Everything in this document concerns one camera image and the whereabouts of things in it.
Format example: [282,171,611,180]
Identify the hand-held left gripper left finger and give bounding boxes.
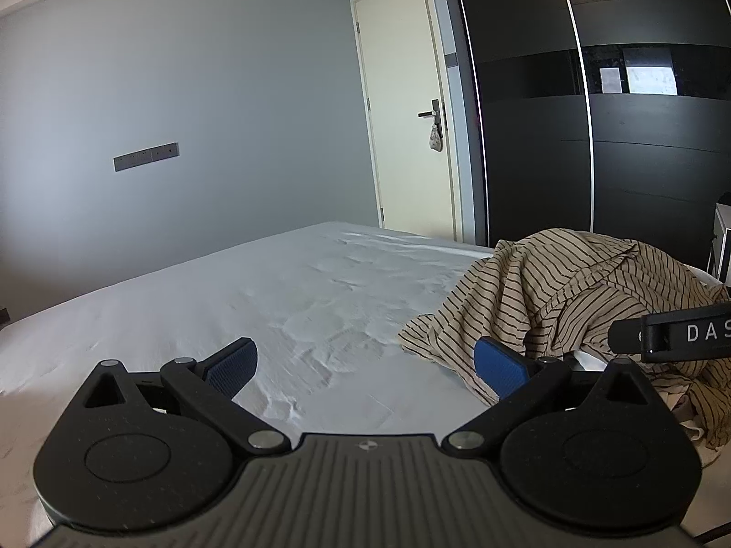
[83,337,291,458]

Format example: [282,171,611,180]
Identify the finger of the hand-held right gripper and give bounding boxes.
[608,311,672,364]

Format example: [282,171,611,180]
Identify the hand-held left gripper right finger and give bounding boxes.
[441,337,655,458]

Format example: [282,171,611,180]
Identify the beige striped pants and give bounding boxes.
[398,227,731,440]

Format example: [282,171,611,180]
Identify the bed with white sheet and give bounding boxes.
[0,220,731,548]

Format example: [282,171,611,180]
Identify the black sliding wardrobe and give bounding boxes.
[448,0,731,270]

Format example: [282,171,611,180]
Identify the cream door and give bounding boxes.
[351,0,463,241]

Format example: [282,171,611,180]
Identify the grey wall switch panel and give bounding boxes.
[113,142,180,172]

